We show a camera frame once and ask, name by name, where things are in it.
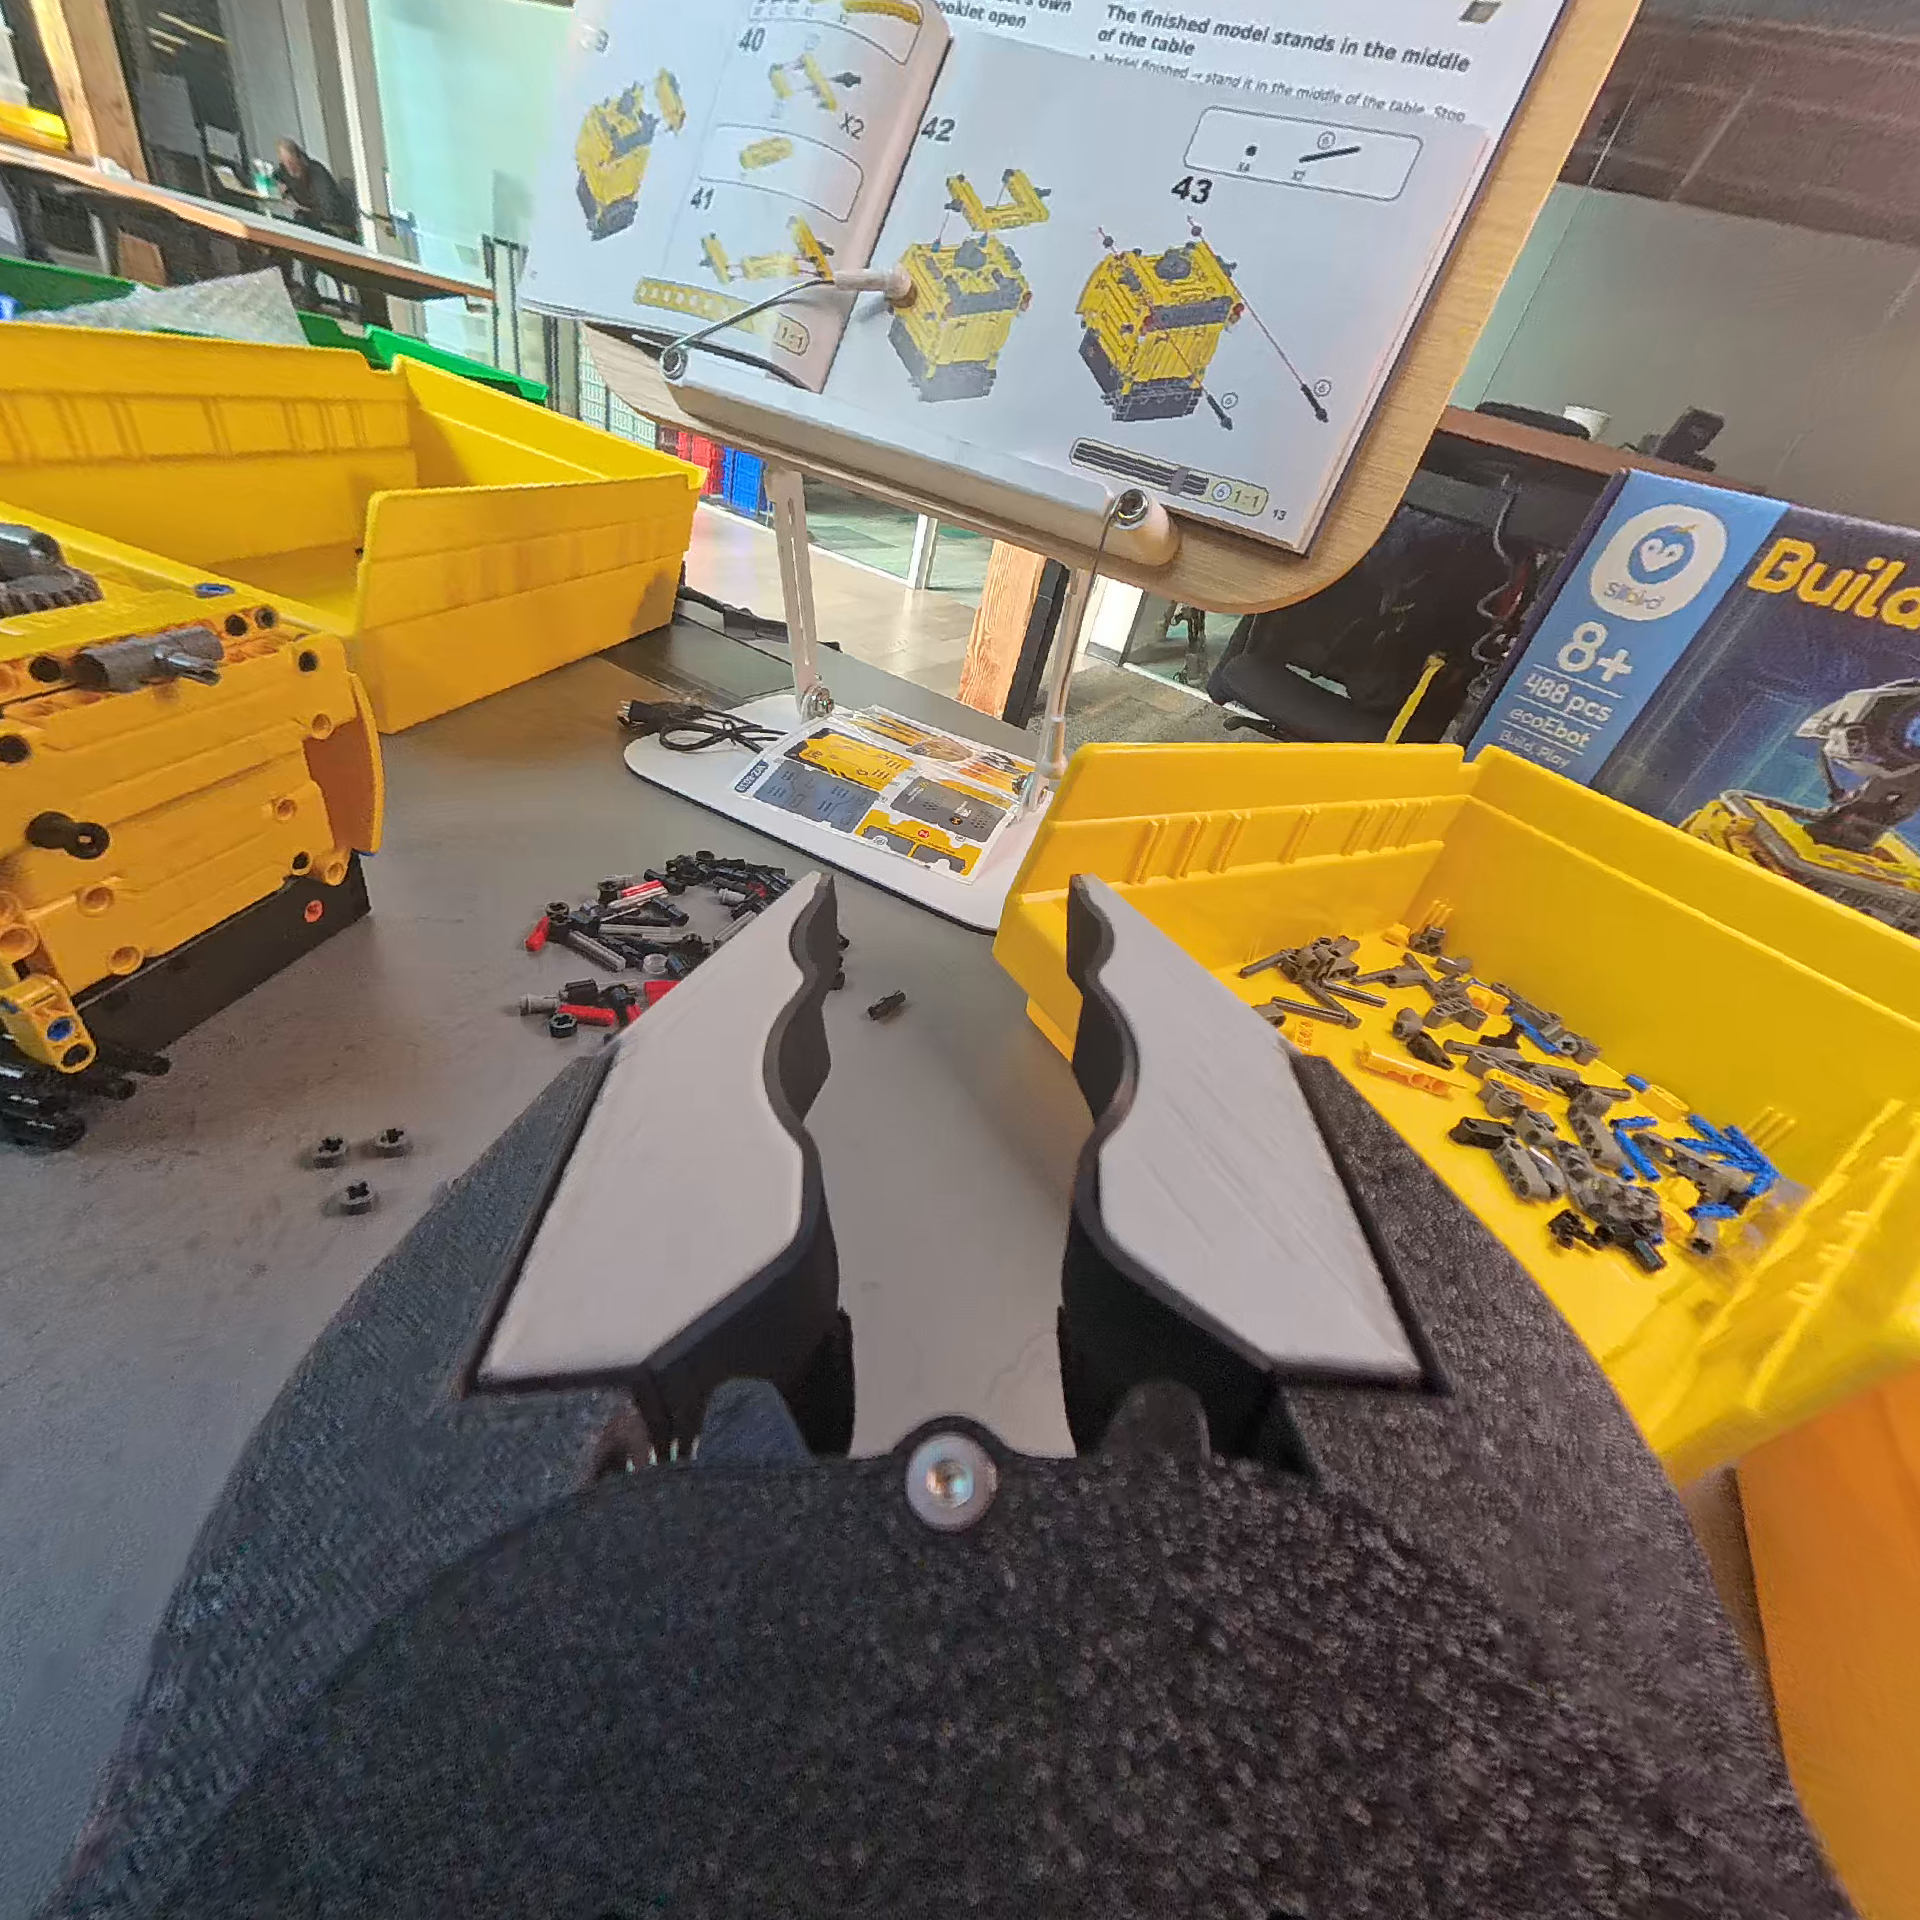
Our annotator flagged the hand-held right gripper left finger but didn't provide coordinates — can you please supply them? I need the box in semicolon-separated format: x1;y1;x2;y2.
473;870;853;1455

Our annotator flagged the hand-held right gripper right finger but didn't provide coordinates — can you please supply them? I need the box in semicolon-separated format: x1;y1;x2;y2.
1057;874;1426;1466

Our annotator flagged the yellow plastic bin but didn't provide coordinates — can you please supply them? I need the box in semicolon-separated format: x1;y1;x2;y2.
0;320;710;741
990;738;1920;1920

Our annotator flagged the yellow black lego truck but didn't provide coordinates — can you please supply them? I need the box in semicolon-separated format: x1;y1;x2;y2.
0;517;386;1160

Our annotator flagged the yellow lego beam assembly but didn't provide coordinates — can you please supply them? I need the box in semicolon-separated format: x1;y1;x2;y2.
0;597;330;712

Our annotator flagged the lego instruction booklet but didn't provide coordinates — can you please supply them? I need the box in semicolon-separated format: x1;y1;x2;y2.
514;0;1573;558

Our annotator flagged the pile of small lego parts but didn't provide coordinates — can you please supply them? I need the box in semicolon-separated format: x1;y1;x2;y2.
514;848;853;1043

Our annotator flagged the dark lego pieces heap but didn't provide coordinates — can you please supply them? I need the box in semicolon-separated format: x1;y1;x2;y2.
1234;918;1789;1280

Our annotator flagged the printed lego leaflet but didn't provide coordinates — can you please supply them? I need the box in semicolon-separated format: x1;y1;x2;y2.
730;709;1042;883

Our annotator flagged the white stand leg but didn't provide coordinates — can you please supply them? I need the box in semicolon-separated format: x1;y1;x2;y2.
1025;565;1100;822

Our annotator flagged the blue toy kit box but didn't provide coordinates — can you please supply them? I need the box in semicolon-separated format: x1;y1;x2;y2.
1459;463;1920;941

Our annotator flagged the brown desk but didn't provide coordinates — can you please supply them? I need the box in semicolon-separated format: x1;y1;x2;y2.
1434;402;1776;500

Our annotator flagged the metal page holder clip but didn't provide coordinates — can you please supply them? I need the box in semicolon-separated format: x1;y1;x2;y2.
657;263;921;384

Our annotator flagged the clear bubble wrap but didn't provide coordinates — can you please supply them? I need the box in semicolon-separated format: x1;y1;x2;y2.
27;268;314;352

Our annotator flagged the long wooden desk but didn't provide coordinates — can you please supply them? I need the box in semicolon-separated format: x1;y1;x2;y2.
0;146;501;303

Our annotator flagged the black cable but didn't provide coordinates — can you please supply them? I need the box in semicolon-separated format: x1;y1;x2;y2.
620;695;784;759

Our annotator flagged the yellow strap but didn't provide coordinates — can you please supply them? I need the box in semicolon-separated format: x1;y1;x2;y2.
1377;650;1451;750

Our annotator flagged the wooden post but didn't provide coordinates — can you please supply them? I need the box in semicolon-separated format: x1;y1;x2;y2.
954;536;1057;724

